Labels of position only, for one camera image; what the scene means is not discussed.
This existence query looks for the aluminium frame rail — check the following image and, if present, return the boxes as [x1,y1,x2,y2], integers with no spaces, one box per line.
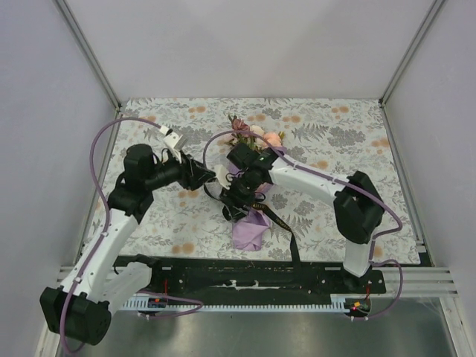
[51,266,462,298]

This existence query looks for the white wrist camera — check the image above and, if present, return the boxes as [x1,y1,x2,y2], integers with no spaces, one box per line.
[159,126,186,157]
[213,164,234,190]

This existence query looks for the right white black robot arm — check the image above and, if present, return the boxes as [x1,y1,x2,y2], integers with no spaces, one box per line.
[213,144,384,293]

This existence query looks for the floral patterned table mat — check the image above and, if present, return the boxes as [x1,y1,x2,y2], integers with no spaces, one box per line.
[103,97,420,265]

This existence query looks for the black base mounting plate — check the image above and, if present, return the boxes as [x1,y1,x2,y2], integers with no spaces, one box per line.
[116,255,387,300]

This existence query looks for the dark pink fake flower stem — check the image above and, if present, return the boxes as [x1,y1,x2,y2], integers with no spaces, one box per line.
[225,115,260,152]

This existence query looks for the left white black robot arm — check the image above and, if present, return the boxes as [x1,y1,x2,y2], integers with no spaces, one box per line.
[39,144,216,345]

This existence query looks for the cream rose fake flower stem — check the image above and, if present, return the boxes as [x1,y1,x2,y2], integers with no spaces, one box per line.
[263,132,285,147]

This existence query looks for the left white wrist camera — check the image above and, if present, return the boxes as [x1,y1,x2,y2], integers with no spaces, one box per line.
[159,126,186,157]

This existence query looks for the white slotted cable duct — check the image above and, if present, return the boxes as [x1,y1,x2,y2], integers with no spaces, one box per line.
[120,294,368,313]

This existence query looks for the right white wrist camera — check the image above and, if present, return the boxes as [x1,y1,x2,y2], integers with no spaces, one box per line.
[213,164,234,190]

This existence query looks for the black ribbon with gold text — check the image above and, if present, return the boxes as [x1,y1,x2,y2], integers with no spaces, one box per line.
[202,181,303,289]

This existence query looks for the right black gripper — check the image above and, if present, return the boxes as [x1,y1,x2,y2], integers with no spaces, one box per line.
[219,169,261,222]

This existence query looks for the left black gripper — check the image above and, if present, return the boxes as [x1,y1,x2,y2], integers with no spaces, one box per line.
[144,147,213,191]

